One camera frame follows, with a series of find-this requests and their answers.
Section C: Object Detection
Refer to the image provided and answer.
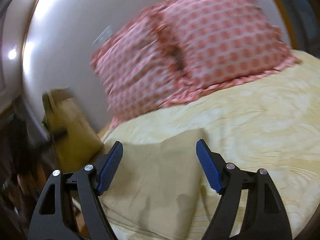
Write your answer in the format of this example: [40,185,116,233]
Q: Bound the cream yellow bed cover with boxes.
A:
[105,50,319,237]

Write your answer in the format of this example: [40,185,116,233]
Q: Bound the pink polka dot pillow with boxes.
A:
[161,0,298,90]
[91,8,202,127]

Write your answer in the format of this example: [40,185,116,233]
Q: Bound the beige khaki pants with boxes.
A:
[100,128,207,239]

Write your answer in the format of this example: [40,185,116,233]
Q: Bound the brown cardboard box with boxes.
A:
[42,89,104,173]

